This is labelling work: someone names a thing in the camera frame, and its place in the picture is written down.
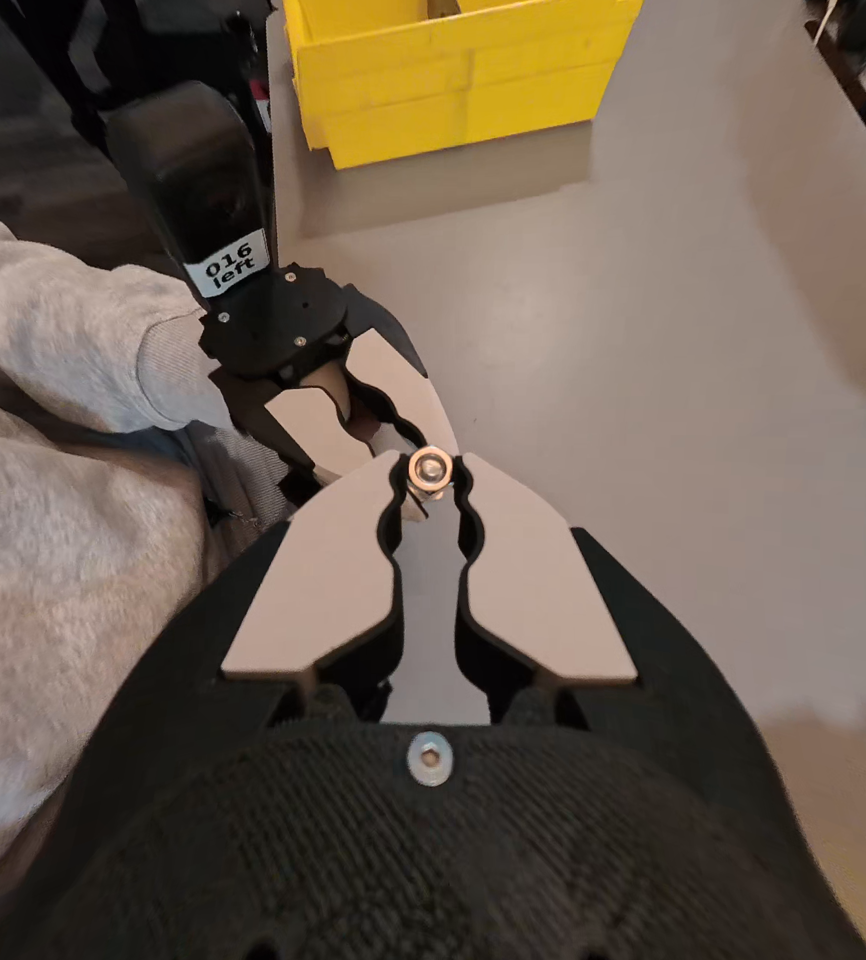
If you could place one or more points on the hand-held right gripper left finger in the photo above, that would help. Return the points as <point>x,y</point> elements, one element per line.
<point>313,592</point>

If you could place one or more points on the grey desk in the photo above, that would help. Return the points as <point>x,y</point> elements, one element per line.
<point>665,450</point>

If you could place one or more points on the yellow plastic bin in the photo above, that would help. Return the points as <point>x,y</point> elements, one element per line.
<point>440,82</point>

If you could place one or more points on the steel hex nut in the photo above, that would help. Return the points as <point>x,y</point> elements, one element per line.
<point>411,466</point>

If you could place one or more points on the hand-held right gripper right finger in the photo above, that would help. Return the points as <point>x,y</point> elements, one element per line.
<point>545,592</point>

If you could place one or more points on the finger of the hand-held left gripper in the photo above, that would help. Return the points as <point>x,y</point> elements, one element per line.
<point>320,427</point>
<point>395,375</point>

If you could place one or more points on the person's left hand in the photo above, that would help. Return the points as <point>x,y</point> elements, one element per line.
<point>335,379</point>

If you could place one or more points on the person's grey sweatshirt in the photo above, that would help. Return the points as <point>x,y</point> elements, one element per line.
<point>50,600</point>

